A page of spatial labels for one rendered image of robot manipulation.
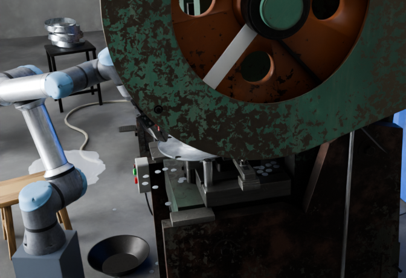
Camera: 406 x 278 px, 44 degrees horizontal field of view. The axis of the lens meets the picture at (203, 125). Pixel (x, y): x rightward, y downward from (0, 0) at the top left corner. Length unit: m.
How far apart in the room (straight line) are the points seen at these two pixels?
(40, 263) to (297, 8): 1.27
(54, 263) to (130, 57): 0.95
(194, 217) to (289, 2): 0.78
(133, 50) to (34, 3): 7.19
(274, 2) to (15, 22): 7.43
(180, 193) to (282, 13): 0.83
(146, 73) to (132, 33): 0.10
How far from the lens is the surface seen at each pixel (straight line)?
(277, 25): 1.18
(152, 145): 1.82
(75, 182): 1.93
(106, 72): 1.54
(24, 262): 1.95
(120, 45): 1.19
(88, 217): 2.96
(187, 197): 1.74
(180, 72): 1.22
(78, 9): 8.32
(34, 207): 1.84
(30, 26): 8.42
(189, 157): 1.70
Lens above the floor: 1.52
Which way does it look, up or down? 22 degrees down
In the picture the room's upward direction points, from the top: 3 degrees counter-clockwise
